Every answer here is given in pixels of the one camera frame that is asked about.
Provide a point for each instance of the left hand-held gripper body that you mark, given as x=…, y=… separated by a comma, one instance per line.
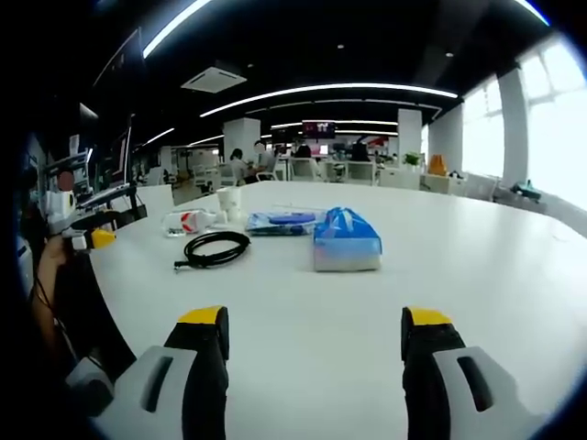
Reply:
x=57, y=215

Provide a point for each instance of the person's dark clothing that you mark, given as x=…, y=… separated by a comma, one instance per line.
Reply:
x=91, y=311

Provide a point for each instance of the clear packet with red mark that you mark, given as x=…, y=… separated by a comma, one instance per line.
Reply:
x=183, y=223

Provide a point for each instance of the black laptop stand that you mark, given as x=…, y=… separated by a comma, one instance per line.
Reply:
x=133, y=208

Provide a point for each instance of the small white bottle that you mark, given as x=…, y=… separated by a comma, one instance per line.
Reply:
x=235, y=215

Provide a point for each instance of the white paper cup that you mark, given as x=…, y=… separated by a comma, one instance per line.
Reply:
x=229, y=198

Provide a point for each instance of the ceiling air conditioner unit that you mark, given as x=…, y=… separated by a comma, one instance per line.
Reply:
x=214, y=80

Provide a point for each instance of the open laptop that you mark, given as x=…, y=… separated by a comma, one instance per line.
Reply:
x=120, y=160

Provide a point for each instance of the green potted plant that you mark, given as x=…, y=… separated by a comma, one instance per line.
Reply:
x=412, y=159

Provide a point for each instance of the white table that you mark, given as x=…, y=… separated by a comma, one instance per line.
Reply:
x=321, y=330

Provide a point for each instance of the orange bag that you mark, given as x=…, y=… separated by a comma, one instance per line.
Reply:
x=437, y=166

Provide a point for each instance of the blue tissue pack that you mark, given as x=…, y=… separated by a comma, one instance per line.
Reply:
x=347, y=243

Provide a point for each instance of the teal object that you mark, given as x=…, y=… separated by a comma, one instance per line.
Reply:
x=526, y=188

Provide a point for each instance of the long ceiling light strip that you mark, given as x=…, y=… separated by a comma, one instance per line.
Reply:
x=330, y=91

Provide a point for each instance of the person's left hand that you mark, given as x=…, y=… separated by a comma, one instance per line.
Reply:
x=52, y=254

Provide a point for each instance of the wall screen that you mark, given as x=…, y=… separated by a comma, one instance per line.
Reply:
x=318, y=128

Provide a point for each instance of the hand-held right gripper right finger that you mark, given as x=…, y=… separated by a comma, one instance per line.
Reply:
x=458, y=389

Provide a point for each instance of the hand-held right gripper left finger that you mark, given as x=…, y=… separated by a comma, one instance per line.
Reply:
x=160, y=389

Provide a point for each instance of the grey worn device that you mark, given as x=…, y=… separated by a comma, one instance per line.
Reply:
x=89, y=385

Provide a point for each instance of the blue plastic packet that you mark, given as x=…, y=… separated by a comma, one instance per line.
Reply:
x=280, y=224

